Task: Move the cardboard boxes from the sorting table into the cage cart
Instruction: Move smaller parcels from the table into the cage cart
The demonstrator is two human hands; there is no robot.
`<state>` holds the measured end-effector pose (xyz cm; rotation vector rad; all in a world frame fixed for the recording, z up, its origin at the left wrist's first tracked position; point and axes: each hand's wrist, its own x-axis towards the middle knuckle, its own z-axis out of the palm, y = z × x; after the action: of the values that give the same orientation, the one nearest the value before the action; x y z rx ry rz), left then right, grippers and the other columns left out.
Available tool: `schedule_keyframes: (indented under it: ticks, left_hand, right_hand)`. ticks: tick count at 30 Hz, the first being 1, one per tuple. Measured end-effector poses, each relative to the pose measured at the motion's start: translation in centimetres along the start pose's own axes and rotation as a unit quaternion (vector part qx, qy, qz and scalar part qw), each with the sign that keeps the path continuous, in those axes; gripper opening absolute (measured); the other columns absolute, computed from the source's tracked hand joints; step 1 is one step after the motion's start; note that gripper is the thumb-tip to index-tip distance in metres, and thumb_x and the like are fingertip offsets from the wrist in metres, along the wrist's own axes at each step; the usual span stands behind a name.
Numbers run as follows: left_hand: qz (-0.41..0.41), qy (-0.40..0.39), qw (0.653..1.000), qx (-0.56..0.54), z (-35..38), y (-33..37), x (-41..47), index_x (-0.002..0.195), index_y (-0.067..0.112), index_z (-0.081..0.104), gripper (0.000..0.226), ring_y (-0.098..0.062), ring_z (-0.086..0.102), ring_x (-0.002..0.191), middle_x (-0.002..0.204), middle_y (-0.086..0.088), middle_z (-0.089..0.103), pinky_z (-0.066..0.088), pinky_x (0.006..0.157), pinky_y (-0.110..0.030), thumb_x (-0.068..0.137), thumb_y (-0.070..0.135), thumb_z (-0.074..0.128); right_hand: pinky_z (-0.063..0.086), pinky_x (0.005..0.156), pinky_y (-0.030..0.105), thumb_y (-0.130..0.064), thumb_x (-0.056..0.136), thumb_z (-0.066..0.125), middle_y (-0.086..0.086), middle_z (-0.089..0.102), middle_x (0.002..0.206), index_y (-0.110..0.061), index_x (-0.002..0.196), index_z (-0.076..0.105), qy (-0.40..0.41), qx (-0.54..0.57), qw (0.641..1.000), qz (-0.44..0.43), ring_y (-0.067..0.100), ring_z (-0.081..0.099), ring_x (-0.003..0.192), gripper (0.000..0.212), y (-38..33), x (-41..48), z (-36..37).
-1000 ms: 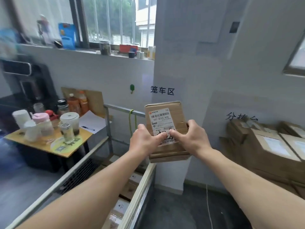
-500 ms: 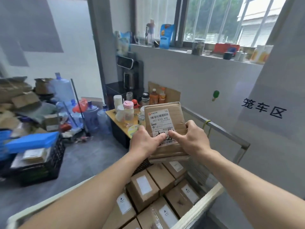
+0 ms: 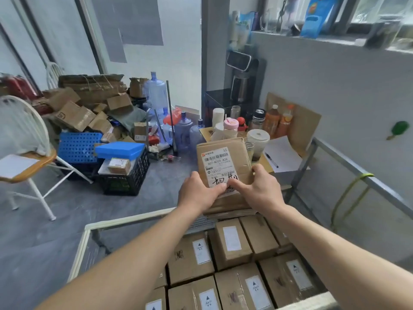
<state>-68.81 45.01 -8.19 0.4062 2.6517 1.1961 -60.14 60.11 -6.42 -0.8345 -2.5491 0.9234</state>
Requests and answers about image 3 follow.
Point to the person's left hand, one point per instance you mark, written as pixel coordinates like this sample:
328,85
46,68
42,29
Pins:
196,196

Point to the person's right hand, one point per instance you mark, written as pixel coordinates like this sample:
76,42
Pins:
264,193

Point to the parcel with handwritten label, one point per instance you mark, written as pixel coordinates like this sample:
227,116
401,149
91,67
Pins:
219,158

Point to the small parcel white label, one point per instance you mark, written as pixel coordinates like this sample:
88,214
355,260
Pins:
274,238

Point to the parcel with long label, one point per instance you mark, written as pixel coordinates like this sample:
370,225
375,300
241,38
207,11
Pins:
216,251

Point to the large labelled cardboard box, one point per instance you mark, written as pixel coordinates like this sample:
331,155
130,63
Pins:
155,301
232,287
184,264
184,297
160,279
280,280

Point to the person's left forearm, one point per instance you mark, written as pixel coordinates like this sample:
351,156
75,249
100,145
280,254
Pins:
122,267

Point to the person's right forearm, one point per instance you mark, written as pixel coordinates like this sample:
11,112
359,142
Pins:
348,255

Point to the heap of cartons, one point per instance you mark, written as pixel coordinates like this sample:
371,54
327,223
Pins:
90,93

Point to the black pen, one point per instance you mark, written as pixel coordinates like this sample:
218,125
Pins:
271,160

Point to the white paper sheet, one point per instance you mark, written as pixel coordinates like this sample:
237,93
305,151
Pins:
16,166
284,154

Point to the clear glass jar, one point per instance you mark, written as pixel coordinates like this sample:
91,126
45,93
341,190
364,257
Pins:
250,151

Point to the white lid drink cup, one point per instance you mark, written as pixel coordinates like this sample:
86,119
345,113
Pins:
258,142

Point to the heap of mixed rubbish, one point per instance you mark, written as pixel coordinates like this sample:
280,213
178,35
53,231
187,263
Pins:
161,151

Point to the blue water jug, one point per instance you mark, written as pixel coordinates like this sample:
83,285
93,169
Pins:
184,132
195,135

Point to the small yellow table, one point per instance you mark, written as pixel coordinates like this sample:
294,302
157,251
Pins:
205,133

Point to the white plastic cup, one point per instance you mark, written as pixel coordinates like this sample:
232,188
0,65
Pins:
216,132

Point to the black plastic crate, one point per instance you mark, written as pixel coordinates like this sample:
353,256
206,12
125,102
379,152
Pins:
80,171
129,184

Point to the brown tea bottle white cap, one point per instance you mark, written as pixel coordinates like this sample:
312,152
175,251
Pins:
271,122

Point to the orange drink bottle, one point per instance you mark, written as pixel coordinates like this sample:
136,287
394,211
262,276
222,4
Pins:
285,122

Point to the pink lid clear tumbler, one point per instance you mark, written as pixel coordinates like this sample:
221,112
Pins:
230,127

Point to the black lid steel flask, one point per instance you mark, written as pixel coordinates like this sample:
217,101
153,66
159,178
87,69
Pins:
258,119

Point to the red lid bottle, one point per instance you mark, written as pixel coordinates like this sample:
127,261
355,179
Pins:
242,122

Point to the small brown carton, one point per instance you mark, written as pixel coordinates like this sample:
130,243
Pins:
119,166

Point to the red plastic object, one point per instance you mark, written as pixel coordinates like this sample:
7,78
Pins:
172,116

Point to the upright brown carton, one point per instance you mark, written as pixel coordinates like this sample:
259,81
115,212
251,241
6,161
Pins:
141,132

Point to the blue plastic box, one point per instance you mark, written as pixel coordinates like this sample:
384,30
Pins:
119,150

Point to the large pale blue jug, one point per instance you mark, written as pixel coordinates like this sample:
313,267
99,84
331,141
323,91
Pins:
156,93

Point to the blue perforated plastic crate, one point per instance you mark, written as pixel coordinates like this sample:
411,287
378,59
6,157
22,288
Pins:
80,148

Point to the pale blue plastic bag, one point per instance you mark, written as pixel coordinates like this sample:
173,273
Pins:
242,29

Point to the small dark round dish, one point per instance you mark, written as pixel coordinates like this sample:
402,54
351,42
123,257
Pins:
296,29

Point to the clear glass kettle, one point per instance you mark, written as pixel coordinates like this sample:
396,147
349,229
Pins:
268,20

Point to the blue detergent bottle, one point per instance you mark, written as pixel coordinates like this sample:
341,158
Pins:
319,16

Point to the dark lid glass jar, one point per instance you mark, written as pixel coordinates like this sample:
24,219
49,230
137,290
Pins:
384,33

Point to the dark red bulky object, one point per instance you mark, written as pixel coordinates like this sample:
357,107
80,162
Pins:
16,88

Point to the aluminium-framed window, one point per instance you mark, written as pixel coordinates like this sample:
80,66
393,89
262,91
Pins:
371,9

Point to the green popsicle wall hook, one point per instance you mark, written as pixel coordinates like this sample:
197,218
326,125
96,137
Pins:
399,127

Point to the white metal stool frame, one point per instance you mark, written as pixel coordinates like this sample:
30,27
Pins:
42,158

